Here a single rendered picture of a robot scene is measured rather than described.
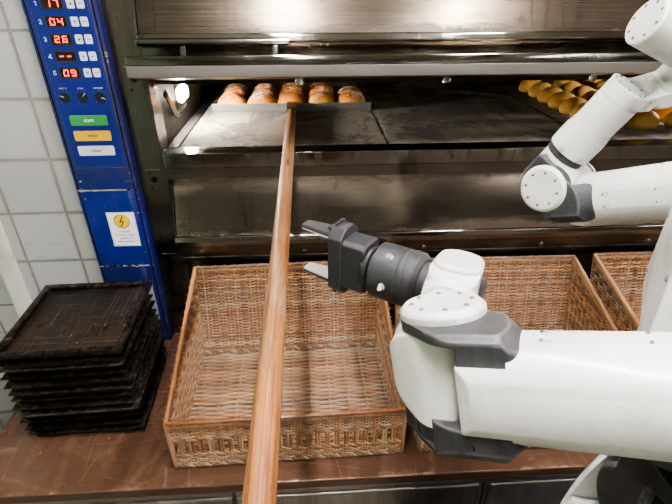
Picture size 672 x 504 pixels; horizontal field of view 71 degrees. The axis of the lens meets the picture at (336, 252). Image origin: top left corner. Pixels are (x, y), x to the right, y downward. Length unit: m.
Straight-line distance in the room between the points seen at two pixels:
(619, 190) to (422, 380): 0.51
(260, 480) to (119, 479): 0.87
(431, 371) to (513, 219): 1.09
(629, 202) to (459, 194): 0.67
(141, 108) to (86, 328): 0.56
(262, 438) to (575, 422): 0.27
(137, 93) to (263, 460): 1.03
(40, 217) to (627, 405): 1.44
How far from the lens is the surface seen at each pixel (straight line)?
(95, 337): 1.27
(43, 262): 1.63
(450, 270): 0.62
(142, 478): 1.30
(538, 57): 1.21
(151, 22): 1.27
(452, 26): 1.27
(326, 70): 1.10
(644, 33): 0.81
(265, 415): 0.51
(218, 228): 1.39
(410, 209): 1.39
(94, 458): 1.38
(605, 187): 0.85
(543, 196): 0.86
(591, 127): 0.86
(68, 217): 1.52
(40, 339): 1.32
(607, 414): 0.38
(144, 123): 1.34
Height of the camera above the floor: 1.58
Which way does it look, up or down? 30 degrees down
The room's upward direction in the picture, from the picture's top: straight up
